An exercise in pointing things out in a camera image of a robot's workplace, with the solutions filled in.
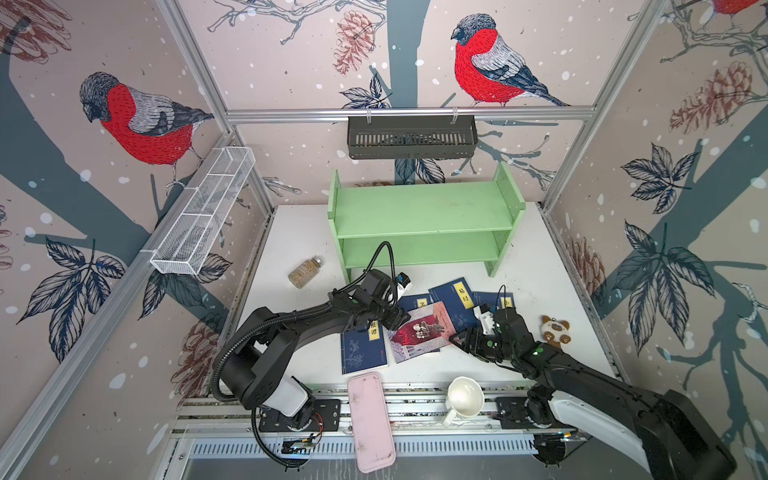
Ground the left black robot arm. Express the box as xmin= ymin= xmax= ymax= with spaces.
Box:
xmin=210 ymin=241 xmax=410 ymax=471

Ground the glass spice jar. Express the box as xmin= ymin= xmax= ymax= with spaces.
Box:
xmin=288 ymin=256 xmax=323 ymax=289

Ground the pink pencil case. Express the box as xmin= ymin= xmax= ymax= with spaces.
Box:
xmin=347 ymin=372 xmax=396 ymax=474

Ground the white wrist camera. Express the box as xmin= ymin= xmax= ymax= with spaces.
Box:
xmin=395 ymin=272 xmax=412 ymax=297
xmin=473 ymin=304 xmax=495 ymax=336

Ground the green wooden two-tier shelf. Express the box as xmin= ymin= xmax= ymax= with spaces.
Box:
xmin=327 ymin=164 xmax=526 ymax=280

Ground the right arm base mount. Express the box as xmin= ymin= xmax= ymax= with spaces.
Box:
xmin=493 ymin=397 xmax=574 ymax=431

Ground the blue book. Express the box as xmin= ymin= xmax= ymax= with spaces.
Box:
xmin=341 ymin=321 xmax=388 ymax=375
xmin=398 ymin=294 xmax=433 ymax=312
xmin=473 ymin=291 xmax=515 ymax=311
xmin=429 ymin=277 xmax=478 ymax=332

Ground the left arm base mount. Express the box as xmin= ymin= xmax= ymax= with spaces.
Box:
xmin=258 ymin=399 xmax=341 ymax=433

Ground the dark grey hanging basket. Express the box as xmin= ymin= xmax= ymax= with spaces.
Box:
xmin=347 ymin=115 xmax=478 ymax=160

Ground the brown bear plush keychain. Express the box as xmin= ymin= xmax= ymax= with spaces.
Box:
xmin=540 ymin=315 xmax=572 ymax=349

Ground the white wire mesh basket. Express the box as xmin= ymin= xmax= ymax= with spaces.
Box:
xmin=150 ymin=146 xmax=255 ymax=275

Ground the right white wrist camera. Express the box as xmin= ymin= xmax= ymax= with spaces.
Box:
xmin=473 ymin=304 xmax=495 ymax=336

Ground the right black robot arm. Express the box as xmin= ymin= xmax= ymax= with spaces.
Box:
xmin=450 ymin=307 xmax=737 ymax=479

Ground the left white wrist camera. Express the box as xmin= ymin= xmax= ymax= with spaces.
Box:
xmin=395 ymin=272 xmax=412 ymax=297

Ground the white ceramic mug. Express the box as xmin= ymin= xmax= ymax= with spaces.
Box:
xmin=442 ymin=376 xmax=485 ymax=427

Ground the red pink Hamlet book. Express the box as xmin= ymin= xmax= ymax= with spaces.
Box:
xmin=387 ymin=302 xmax=456 ymax=364

